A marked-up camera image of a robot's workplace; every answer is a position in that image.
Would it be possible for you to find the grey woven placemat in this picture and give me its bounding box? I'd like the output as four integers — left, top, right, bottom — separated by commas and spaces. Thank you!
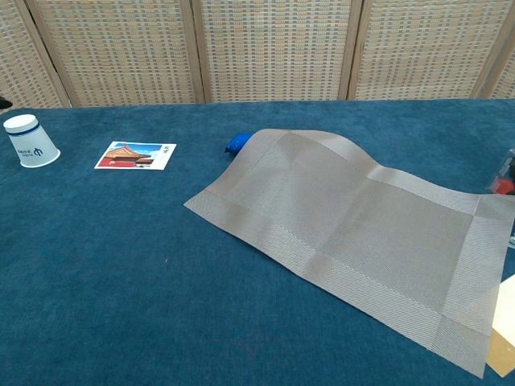
183, 128, 515, 380

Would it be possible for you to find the white paper cup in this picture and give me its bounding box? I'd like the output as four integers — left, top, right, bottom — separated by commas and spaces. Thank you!
2, 113, 61, 169

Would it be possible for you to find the red palace postcard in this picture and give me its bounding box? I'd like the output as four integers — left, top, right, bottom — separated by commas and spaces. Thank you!
94, 141, 178, 171

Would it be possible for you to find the blue felt table cover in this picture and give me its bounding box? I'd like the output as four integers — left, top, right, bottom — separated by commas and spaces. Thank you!
0, 98, 515, 386

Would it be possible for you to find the blue foil packet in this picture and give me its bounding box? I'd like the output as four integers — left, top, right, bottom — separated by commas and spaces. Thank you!
224, 131, 253, 154

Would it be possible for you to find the bamboo folding screen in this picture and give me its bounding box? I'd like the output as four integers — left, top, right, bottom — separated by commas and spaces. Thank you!
0, 0, 515, 114

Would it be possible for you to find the red black object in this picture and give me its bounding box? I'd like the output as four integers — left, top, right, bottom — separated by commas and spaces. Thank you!
485, 148, 515, 196

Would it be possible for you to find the white and brown card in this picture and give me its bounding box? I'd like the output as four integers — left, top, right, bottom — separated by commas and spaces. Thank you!
485, 273, 515, 378

